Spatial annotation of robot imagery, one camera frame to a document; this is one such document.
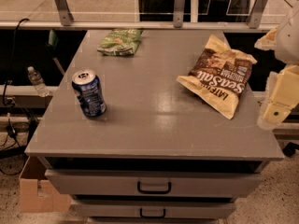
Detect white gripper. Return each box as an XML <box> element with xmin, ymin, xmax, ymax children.
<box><xmin>254</xmin><ymin>4</ymin><xmax>299</xmax><ymax>130</ymax></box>

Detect blue pepsi can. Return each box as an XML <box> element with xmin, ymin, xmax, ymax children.
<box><xmin>72</xmin><ymin>69</ymin><xmax>107</xmax><ymax>118</ymax></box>

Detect brown sea salt chip bag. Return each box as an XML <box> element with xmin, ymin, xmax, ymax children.
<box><xmin>177</xmin><ymin>35</ymin><xmax>257</xmax><ymax>119</ymax></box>

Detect grey drawer cabinet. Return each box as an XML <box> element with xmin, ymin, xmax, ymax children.
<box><xmin>26</xmin><ymin>30</ymin><xmax>283</xmax><ymax>224</ymax></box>

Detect green chip bag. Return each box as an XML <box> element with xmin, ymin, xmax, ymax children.
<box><xmin>97</xmin><ymin>29</ymin><xmax>143</xmax><ymax>56</ymax></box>

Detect lower grey drawer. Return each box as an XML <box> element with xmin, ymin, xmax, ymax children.
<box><xmin>72</xmin><ymin>200</ymin><xmax>235</xmax><ymax>219</ymax></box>

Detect grey drawer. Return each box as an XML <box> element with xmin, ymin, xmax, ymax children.
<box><xmin>46</xmin><ymin>169</ymin><xmax>262</xmax><ymax>198</ymax></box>
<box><xmin>72</xmin><ymin>200</ymin><xmax>235</xmax><ymax>219</ymax></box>

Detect clear plastic water bottle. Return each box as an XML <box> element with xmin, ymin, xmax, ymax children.
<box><xmin>27</xmin><ymin>66</ymin><xmax>49</xmax><ymax>97</ymax></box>

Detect upper grey drawer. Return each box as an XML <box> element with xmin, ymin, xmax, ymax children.
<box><xmin>46</xmin><ymin>169</ymin><xmax>262</xmax><ymax>198</ymax></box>

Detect cardboard box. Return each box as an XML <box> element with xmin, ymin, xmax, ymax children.
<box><xmin>19</xmin><ymin>157</ymin><xmax>71</xmax><ymax>213</ymax></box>

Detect right metal bracket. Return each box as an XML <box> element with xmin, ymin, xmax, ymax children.
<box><xmin>247</xmin><ymin>0</ymin><xmax>268</xmax><ymax>29</ymax></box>

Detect left metal bracket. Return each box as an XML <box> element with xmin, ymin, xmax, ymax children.
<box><xmin>54</xmin><ymin>0</ymin><xmax>74</xmax><ymax>26</ymax></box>

